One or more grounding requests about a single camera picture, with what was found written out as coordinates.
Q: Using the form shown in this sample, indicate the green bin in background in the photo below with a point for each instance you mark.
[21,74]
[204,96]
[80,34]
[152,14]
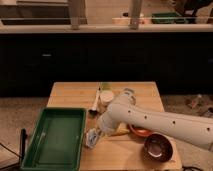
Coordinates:
[168,18]

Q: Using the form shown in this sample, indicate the black stand pole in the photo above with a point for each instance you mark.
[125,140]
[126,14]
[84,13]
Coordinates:
[23,137]

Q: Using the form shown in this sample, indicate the yellow banana toy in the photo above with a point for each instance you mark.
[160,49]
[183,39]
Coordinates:
[119,133]

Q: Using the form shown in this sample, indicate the grey blue towel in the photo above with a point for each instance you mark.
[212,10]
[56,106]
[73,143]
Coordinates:
[92,137]

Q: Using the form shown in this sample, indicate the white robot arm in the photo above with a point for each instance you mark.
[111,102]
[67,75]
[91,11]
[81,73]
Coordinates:
[191,129]

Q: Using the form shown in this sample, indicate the white round cup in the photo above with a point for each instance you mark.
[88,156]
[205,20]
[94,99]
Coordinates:
[106,97]

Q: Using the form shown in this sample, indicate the wooden table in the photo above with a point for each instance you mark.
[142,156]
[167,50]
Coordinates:
[117,153]

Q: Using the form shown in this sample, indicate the dark brown bowl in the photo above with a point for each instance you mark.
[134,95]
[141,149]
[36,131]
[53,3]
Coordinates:
[158,147]

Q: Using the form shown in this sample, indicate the green small object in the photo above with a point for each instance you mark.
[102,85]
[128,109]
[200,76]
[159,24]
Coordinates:
[105,86]

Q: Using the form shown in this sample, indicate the orange plate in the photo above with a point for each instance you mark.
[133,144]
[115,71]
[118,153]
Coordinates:
[140,131]

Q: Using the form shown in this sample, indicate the green plastic tray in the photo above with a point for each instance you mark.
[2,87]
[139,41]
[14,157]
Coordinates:
[56,142]

